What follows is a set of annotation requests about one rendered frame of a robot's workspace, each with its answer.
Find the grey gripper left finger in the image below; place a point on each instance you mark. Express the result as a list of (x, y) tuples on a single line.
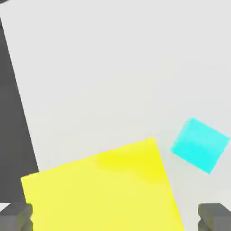
[(15, 218)]

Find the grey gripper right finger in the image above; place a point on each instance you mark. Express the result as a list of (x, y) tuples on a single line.
[(214, 217)]

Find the small cyan cube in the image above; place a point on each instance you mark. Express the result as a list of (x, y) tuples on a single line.
[(199, 145)]

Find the large yellow box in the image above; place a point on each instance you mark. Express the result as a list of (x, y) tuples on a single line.
[(101, 191)]

